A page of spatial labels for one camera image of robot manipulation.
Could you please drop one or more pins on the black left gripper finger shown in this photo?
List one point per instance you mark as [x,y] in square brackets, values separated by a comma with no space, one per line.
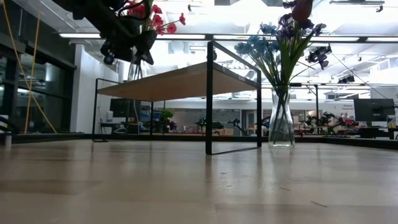
[118,51]
[146,43]

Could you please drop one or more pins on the large red flower bunch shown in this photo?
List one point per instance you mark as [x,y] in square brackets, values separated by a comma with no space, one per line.
[157,20]

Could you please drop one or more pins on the clear glass vase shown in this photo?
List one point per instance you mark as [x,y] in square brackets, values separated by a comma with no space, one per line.
[135,73]
[281,130]

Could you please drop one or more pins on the blue flower bunch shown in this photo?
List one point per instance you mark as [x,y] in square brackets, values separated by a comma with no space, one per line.
[248,48]

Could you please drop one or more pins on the purple flower bunch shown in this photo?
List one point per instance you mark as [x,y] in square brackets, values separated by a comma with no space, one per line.
[289,31]

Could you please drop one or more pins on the dark red rose stem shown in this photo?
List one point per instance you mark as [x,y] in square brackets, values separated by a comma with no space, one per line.
[302,11]

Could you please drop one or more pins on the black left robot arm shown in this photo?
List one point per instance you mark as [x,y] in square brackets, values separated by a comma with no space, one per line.
[93,12]

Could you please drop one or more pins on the black computer monitor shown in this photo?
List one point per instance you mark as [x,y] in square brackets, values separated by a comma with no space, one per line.
[373,112]

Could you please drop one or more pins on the wooden shelf black metal frame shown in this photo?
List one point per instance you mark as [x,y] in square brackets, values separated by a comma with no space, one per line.
[186,82]

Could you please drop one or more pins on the black metal table frame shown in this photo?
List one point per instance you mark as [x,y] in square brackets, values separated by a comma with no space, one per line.
[186,137]

